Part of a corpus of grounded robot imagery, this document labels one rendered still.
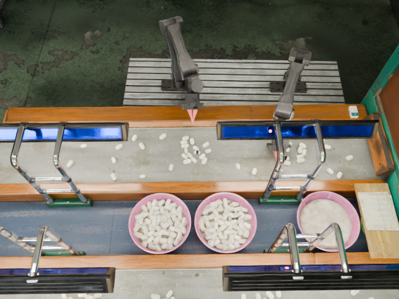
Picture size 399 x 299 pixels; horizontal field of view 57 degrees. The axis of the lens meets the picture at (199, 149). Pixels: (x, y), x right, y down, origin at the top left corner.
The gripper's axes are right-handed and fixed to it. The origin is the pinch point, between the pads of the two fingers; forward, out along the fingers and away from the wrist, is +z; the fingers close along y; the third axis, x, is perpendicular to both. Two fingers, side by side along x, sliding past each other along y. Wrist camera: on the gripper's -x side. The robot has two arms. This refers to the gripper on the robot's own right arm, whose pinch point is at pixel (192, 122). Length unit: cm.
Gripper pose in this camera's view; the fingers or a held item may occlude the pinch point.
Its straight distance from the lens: 176.8
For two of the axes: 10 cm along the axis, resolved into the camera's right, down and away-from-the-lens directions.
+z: 0.1, 9.8, 1.9
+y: 10.0, -0.1, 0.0
